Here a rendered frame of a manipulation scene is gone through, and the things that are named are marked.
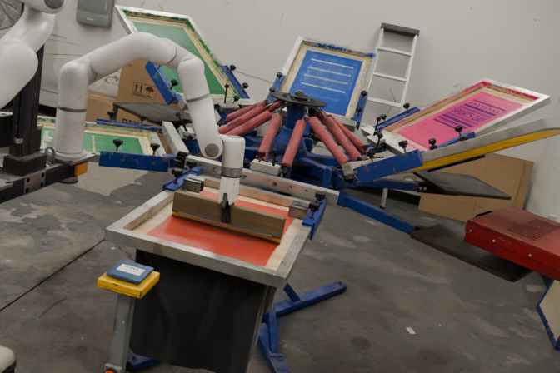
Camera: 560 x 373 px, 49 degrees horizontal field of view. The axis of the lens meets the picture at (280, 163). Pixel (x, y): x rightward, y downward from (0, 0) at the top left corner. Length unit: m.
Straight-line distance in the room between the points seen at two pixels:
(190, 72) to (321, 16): 4.50
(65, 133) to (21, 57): 0.52
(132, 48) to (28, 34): 0.40
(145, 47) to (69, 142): 0.41
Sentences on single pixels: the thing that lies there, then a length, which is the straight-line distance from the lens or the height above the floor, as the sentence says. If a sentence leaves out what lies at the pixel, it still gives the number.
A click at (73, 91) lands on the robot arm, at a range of 2.10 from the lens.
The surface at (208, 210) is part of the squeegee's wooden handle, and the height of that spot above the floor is 1.02.
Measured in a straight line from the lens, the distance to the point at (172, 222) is 2.20.
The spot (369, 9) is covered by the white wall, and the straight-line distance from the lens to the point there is 6.41.
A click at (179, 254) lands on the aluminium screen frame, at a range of 1.91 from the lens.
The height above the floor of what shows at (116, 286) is 0.94.
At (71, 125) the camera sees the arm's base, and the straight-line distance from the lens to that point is 2.13.
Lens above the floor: 1.76
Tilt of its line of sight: 14 degrees down
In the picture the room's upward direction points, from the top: 11 degrees clockwise
